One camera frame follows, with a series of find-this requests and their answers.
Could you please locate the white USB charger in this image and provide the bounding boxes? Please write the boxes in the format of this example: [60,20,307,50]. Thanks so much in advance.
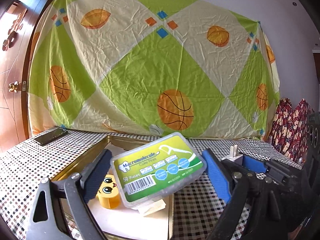
[223,145,244,166]

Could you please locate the yellow cartoon face toy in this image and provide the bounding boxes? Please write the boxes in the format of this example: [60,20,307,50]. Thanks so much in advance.
[97,174,121,209]

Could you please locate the green dental floss box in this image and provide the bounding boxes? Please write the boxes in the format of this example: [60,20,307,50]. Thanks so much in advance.
[111,132,207,209]

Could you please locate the red floral cloth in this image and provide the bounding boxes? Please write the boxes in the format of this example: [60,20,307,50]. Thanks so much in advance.
[270,98,314,163]

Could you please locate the gold metal tin box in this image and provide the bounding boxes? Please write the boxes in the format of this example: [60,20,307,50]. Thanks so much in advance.
[53,135,174,239]

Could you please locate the black smartphone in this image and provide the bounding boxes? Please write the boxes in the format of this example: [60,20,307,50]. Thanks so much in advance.
[34,128,68,146]

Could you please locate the brass door knob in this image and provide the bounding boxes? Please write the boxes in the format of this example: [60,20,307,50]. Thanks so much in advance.
[8,81,27,93]

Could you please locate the basketball print bedsheet backdrop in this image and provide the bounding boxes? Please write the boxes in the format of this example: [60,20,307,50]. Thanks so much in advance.
[28,0,280,140]

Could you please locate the wooden door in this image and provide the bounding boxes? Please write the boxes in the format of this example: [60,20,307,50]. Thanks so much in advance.
[1,0,52,152]

